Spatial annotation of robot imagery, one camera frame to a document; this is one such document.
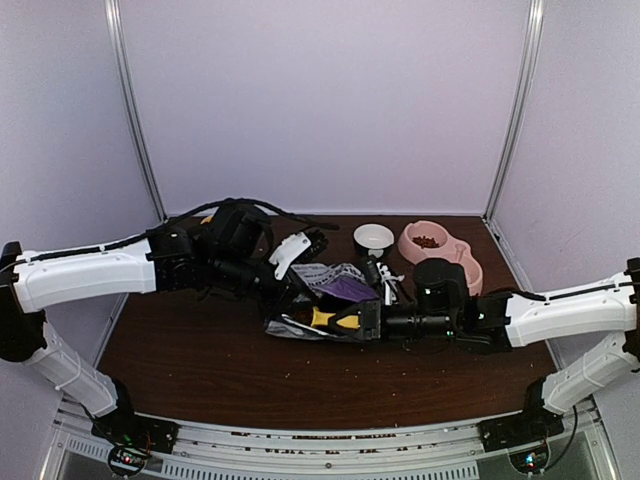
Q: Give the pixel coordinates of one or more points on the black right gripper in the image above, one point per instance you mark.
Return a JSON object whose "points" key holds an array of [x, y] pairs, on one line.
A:
{"points": [[371, 321]]}

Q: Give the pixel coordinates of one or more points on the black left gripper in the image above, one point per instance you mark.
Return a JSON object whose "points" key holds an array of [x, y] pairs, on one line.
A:
{"points": [[287, 299]]}

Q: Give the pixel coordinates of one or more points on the yellow plastic scoop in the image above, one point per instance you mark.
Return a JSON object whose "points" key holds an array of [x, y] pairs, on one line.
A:
{"points": [[334, 321]]}

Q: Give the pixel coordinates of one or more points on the purple pet food bag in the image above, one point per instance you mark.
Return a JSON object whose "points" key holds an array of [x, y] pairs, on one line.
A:
{"points": [[331, 289]]}

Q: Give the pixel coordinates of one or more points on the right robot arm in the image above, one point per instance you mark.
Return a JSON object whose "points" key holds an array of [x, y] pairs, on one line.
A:
{"points": [[502, 321]]}

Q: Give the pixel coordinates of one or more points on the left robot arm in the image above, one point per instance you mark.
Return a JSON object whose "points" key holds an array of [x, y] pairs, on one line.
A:
{"points": [[231, 252]]}

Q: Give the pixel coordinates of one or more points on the pink double pet feeder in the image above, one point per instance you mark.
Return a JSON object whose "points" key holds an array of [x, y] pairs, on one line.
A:
{"points": [[426, 239]]}

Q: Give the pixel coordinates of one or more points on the black and white ceramic bowl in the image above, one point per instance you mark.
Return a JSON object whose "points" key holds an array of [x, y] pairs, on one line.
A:
{"points": [[373, 240]]}

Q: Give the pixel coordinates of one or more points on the left circuit board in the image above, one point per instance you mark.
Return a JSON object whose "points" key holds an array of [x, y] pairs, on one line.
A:
{"points": [[126, 461]]}

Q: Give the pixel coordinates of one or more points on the circuit board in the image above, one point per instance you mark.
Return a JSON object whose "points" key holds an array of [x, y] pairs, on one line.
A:
{"points": [[530, 460], [126, 461]]}

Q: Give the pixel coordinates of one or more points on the right circuit board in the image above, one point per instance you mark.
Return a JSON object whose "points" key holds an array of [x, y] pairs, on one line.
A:
{"points": [[530, 460]]}

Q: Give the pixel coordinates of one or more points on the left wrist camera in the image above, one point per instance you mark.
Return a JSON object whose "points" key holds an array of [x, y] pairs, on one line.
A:
{"points": [[301, 246]]}

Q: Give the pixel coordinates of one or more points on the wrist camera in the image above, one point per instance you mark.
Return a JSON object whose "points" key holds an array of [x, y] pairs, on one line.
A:
{"points": [[301, 246], [382, 279]]}

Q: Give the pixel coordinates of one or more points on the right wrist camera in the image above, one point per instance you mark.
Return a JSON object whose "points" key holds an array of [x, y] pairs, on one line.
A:
{"points": [[382, 279]]}

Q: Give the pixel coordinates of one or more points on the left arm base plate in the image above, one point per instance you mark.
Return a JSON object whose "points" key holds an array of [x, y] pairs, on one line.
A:
{"points": [[142, 433]]}

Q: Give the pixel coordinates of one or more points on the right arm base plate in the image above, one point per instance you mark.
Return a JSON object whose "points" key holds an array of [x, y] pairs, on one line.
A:
{"points": [[519, 429]]}

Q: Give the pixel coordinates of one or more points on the front aluminium rail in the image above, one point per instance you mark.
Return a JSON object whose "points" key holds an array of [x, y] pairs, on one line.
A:
{"points": [[450, 450]]}

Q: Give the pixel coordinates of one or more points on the left aluminium corner post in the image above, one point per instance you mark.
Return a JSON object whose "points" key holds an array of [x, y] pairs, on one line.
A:
{"points": [[118, 42]]}

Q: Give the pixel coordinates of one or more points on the aluminium corner post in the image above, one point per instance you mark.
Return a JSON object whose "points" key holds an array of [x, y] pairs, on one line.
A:
{"points": [[118, 42], [529, 59]]}

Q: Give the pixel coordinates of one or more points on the right aluminium corner post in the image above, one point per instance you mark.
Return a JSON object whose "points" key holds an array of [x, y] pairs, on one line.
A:
{"points": [[529, 59]]}

